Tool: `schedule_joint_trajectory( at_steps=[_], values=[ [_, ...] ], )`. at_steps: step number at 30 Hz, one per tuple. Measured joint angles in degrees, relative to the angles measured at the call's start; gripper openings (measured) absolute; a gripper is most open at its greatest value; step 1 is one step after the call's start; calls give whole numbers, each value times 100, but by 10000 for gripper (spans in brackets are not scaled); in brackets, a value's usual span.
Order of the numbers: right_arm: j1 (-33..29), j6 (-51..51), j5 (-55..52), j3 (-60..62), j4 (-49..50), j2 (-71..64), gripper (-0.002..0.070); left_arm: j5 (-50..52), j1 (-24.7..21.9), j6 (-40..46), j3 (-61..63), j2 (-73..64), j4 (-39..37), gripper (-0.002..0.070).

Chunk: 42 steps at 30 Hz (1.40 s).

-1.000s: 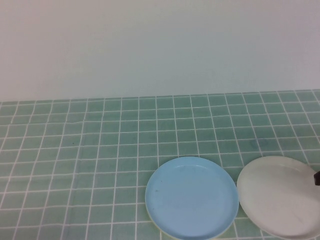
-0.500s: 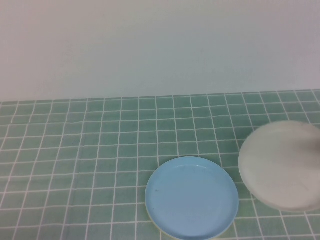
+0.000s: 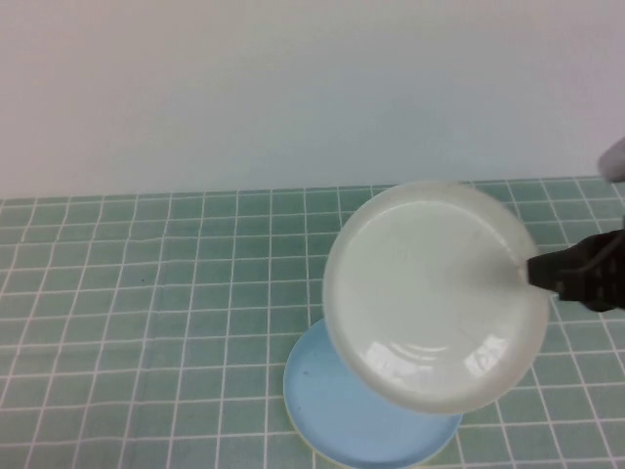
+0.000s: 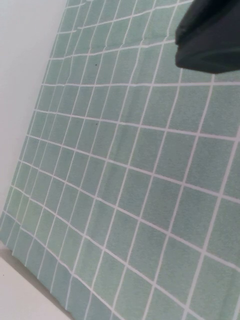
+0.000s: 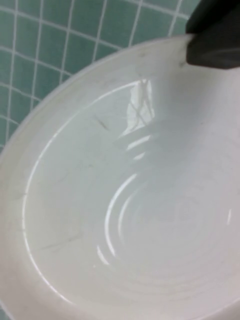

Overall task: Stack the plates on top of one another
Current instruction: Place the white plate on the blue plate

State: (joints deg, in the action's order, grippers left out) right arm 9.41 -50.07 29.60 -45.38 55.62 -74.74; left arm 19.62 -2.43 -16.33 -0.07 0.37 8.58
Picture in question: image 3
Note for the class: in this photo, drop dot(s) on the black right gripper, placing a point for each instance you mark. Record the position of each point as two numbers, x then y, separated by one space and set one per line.
600 288

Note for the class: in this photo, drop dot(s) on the white plastic plate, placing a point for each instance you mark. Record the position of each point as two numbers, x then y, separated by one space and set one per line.
429 293

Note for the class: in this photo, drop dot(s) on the light blue plastic plate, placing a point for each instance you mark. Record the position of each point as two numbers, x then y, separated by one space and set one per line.
342 415

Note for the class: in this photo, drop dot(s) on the yellow plastic plate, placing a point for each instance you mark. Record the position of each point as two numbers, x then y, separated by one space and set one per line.
312 453

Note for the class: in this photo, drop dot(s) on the green white-checked tablecloth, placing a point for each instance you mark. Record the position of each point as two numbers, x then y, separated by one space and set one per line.
171 293

